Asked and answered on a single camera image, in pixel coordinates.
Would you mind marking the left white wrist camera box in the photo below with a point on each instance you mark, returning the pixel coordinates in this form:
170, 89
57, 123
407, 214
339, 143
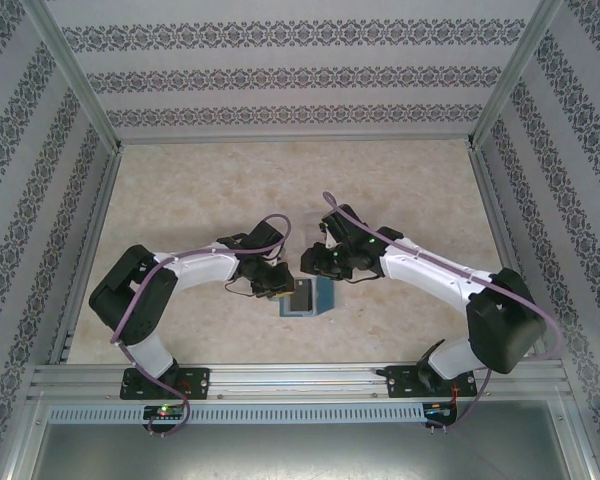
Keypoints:
272, 257

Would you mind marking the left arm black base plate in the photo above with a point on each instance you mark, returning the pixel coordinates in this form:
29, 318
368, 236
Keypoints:
200, 387

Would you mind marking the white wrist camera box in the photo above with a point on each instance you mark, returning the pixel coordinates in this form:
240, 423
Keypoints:
328, 244
272, 257

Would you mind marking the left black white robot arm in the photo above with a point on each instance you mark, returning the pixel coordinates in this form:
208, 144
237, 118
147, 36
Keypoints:
200, 270

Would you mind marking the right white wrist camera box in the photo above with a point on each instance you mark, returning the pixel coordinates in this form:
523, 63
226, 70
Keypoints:
328, 244

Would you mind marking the aluminium side rail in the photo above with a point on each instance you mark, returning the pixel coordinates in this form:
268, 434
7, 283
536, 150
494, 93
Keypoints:
93, 240
498, 225

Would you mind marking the aluminium frame post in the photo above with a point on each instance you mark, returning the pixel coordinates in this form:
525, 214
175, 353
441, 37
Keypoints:
516, 70
71, 70

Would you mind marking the blue card holder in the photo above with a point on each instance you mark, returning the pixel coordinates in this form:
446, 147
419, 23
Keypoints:
327, 300

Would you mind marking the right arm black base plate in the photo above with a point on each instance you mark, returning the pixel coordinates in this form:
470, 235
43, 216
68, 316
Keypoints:
400, 385

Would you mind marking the aluminium mounting rail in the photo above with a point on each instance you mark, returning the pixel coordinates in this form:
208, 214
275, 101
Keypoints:
300, 380

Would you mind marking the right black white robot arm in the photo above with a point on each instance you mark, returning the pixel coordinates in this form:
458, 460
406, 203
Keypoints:
430, 280

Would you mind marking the clear acrylic card stand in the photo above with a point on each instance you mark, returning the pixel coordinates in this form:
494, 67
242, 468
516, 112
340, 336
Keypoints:
311, 230

